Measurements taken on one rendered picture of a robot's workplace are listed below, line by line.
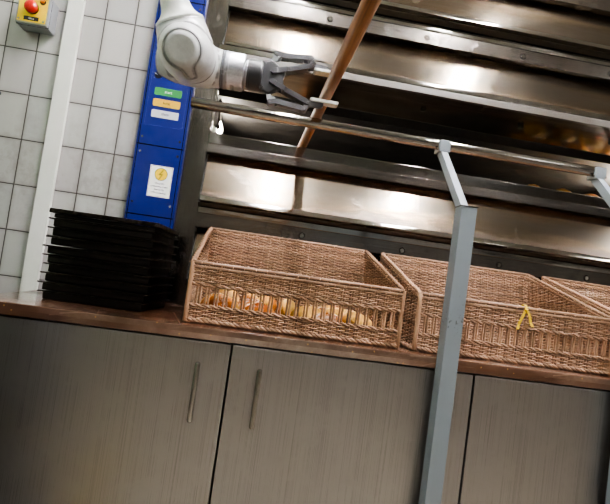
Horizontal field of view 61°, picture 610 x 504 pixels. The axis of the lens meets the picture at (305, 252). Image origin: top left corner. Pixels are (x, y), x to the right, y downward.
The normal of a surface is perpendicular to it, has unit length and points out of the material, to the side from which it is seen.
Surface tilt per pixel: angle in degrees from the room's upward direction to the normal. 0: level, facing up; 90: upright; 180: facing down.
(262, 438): 90
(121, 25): 90
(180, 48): 113
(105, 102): 90
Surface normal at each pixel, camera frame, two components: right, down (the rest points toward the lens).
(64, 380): 0.11, -0.04
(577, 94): 0.15, -0.37
